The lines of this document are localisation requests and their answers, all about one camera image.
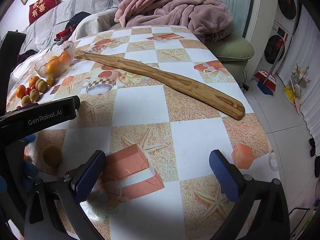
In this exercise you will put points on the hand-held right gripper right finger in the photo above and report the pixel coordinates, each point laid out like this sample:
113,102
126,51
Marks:
223,177

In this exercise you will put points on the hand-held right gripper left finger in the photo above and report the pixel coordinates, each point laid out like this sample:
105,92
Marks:
91,173

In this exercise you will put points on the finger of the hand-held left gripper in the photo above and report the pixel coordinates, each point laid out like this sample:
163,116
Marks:
73,107

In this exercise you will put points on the person's left hand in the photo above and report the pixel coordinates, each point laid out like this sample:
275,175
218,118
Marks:
30,170

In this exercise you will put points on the tangerine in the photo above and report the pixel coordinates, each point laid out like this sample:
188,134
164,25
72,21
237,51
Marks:
32,81
21,91

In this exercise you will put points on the orange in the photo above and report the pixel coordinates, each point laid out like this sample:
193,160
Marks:
64,57
52,66

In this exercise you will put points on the clear glass bowl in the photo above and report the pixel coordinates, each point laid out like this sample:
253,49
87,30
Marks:
67,46

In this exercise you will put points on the dark maroon cloth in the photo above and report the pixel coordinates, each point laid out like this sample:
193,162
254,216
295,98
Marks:
25,56

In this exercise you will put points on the red garment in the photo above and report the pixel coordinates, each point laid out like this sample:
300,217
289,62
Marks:
63,33

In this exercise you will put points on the dark navy garment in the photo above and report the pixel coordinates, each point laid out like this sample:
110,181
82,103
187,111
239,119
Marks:
78,19

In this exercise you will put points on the long wooden stick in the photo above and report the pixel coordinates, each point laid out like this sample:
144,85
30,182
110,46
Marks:
160,78

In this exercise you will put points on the black power adapter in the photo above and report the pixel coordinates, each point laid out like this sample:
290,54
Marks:
245,87

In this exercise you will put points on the black shoes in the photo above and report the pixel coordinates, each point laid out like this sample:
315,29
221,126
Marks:
312,147

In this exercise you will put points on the grey striped bedding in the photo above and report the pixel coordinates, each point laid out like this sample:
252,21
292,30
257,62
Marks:
75,5

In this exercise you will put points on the red broom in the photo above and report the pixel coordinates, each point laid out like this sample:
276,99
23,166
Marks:
266,81

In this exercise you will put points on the red cushion with gold print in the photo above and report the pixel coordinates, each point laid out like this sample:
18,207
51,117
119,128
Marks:
43,5

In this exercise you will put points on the yellow plastic item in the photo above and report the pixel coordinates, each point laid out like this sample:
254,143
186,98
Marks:
288,92

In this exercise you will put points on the white pleated curtain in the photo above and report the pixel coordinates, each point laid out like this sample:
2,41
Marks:
310,80

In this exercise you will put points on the white washing machine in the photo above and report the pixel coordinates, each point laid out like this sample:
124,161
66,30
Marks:
287,3
275,47

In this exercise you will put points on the pink fleece blanket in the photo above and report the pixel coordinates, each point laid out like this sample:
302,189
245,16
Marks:
180,7

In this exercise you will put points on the teal ribbed panel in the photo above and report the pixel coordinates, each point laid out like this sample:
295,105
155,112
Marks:
232,2

